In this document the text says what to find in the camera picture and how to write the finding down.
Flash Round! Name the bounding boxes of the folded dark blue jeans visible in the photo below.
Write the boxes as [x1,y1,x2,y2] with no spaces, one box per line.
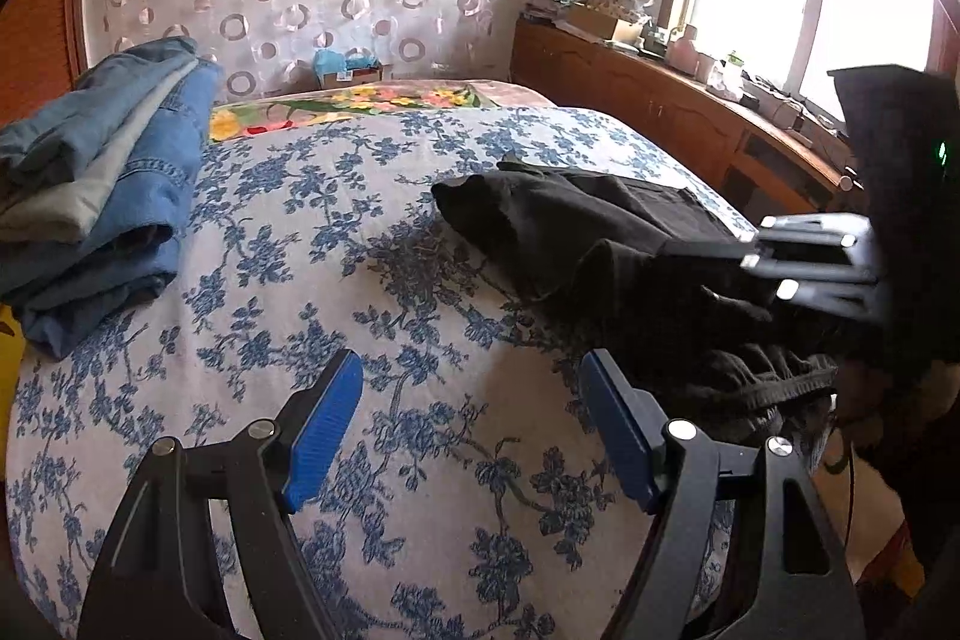
[0,36,200,200]

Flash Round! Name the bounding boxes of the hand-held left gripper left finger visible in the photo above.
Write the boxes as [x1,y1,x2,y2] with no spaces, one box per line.
[75,347,366,640]

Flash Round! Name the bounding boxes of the folded grey-green pants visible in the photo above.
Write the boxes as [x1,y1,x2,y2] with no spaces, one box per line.
[0,61,197,245]

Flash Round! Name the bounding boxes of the pink jar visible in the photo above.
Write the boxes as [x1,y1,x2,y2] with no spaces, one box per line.
[666,28,700,73]

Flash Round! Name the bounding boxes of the blue floral bed sheet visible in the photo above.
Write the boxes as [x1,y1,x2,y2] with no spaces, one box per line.
[6,104,760,640]

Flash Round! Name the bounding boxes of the person's right forearm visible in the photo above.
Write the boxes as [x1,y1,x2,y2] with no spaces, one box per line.
[855,364,960,581]

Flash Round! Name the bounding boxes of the small cardboard box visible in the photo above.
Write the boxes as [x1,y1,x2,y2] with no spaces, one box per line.
[310,47,386,91]

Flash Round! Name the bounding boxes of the black pants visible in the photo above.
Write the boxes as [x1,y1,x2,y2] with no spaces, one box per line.
[431,156,841,455]

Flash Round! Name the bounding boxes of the wooden cabinet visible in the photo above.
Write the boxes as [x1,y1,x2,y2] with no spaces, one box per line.
[510,14,857,215]

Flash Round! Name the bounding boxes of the folded light blue jeans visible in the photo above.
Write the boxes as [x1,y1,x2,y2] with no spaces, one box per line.
[11,61,226,362]

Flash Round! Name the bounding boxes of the stack of papers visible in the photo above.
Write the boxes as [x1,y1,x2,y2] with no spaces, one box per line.
[516,0,595,23]

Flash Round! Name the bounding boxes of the open cardboard box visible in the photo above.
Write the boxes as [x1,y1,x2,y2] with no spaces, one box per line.
[561,0,647,46]

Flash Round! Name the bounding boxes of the thin dark cable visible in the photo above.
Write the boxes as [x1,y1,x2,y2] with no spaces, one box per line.
[819,411,857,540]

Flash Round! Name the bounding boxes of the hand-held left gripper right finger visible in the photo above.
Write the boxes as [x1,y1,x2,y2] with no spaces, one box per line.
[577,347,865,640]

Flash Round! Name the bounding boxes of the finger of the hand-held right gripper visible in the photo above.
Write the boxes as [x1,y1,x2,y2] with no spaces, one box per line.
[660,212,880,283]
[769,277,890,327]

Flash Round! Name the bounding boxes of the colourful floral pillow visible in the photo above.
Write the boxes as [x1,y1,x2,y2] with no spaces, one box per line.
[208,80,557,143]

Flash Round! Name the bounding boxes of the orange wooden panel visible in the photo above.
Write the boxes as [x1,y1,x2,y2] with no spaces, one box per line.
[0,0,92,125]

